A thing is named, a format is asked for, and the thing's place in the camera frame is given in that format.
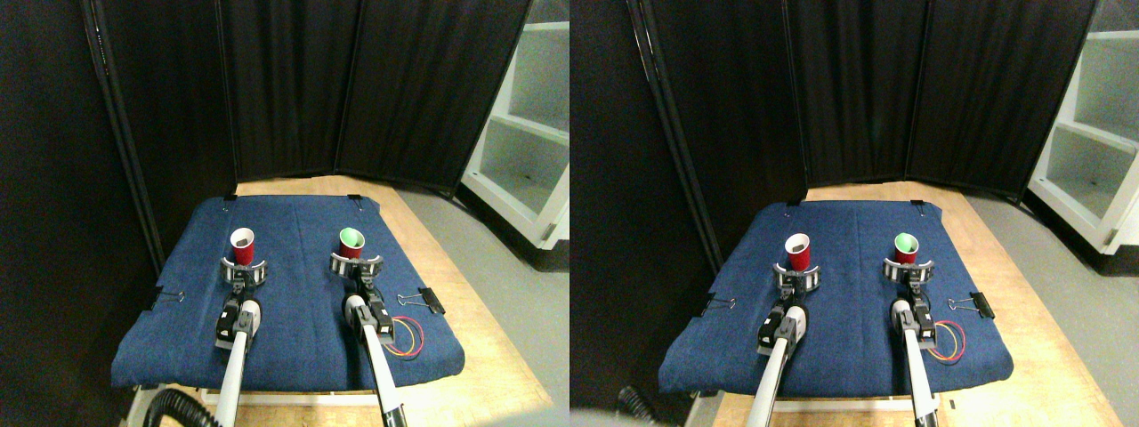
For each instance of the white shelf unit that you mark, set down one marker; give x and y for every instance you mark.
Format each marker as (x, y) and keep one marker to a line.
(1094, 169)
(525, 169)

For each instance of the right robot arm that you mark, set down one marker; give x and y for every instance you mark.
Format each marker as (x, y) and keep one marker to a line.
(381, 374)
(917, 382)

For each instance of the red cup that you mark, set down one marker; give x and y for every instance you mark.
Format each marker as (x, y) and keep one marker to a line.
(907, 258)
(242, 255)
(353, 253)
(797, 261)

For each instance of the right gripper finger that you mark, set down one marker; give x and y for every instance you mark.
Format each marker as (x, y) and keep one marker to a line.
(340, 267)
(373, 268)
(892, 272)
(924, 272)

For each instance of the dark blue cloth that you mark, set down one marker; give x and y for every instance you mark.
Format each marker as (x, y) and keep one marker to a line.
(302, 311)
(854, 320)

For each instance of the green ball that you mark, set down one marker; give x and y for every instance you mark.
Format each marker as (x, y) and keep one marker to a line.
(351, 237)
(906, 242)

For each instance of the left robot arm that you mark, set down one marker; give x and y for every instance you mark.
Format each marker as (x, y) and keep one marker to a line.
(233, 382)
(774, 382)

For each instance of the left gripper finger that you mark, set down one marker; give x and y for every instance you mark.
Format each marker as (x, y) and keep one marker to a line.
(810, 281)
(229, 272)
(780, 277)
(259, 276)

